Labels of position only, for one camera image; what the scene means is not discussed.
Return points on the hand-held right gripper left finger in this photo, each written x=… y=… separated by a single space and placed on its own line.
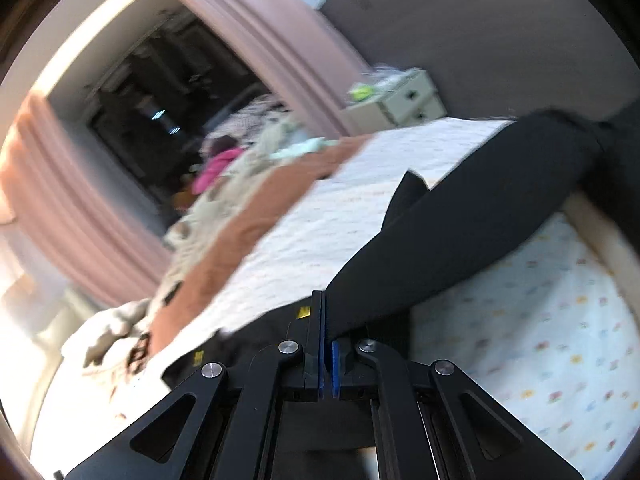
x=321 y=375

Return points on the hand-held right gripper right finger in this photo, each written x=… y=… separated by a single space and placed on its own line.
x=335 y=366

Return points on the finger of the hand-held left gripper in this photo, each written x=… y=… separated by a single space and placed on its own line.
x=250 y=340

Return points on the black pants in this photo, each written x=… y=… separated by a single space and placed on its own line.
x=475 y=195

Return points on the brown blanket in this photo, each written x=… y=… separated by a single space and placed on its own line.
x=240 y=240

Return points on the floral printed bed sheet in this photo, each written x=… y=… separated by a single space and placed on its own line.
x=330 y=225

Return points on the beige crumpled cloth pile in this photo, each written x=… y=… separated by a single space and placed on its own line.
x=220 y=195

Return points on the pink garment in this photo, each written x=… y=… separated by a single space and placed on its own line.
x=215 y=167

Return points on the mint green cloth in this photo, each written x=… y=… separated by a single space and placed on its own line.
x=300 y=147

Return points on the dark window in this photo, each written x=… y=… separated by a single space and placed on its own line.
x=150 y=90

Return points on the green item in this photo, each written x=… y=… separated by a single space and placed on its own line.
x=361 y=92

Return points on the cream bedside cabinet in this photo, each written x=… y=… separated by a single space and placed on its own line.
x=400 y=102

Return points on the cream bed frame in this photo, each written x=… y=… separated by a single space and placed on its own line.
x=605 y=240

